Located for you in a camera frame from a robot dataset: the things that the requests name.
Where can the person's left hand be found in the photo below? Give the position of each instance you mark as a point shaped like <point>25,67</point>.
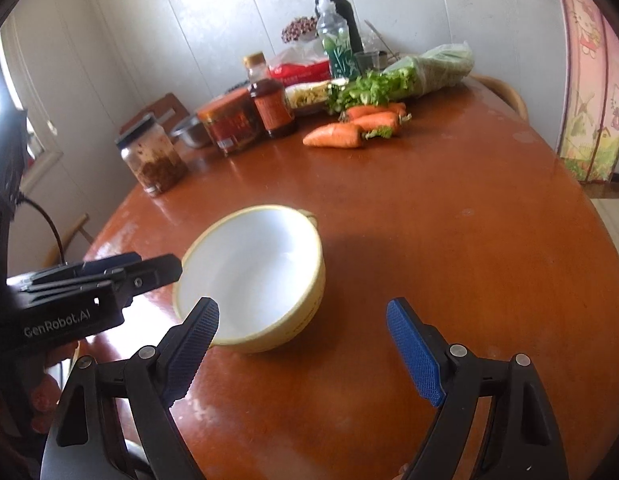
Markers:
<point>42,392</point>

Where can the window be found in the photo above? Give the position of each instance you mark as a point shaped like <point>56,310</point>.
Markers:
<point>39,157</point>

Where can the red and white packet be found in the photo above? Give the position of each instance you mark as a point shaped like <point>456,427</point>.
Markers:
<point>299,67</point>

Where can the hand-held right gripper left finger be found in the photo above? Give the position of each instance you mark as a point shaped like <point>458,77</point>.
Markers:
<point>192,350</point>

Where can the slatted wooden chair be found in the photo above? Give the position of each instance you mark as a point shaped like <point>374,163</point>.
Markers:
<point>159,107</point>

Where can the metal strainer ladle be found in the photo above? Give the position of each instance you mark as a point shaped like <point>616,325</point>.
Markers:
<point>382,47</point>

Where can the yellow noodle packet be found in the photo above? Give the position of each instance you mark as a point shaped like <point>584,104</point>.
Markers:
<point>309,94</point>

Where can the clear glass cup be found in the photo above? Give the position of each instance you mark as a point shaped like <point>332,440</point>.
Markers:
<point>368,61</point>

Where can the red-label pickle jar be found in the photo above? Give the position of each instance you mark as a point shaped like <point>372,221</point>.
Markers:
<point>229,125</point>

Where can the yellow bowl with white inside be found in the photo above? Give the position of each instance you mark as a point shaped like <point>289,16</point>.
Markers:
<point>254,270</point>

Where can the clear jar with black lid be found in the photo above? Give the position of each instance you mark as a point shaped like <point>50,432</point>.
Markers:
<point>152,160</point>

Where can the bag of leafy greens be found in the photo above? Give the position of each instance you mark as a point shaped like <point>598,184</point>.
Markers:
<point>429,70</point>

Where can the dried flower decoration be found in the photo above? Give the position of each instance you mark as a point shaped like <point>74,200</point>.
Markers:
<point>297,29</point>

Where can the dark sauce bottle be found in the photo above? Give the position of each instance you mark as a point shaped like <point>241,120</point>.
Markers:
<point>272,107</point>

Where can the curved-back wooden chair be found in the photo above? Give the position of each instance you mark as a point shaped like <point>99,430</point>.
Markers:
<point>64,230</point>
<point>509,92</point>

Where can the black thermos flask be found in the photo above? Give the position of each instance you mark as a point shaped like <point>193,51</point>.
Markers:
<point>349,20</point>

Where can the small steel bowl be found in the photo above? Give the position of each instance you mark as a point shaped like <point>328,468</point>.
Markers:
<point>192,132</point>

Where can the clear green-label drink bottle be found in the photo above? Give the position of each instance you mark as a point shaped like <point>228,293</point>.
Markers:
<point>339,55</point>

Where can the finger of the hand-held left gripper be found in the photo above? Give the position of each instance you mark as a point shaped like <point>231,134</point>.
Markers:
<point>109,262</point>
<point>157,270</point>

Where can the pink cartoon printed curtain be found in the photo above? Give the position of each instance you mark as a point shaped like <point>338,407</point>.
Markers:
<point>594,85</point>

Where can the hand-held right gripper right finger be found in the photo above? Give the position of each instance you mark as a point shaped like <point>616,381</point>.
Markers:
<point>414,355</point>

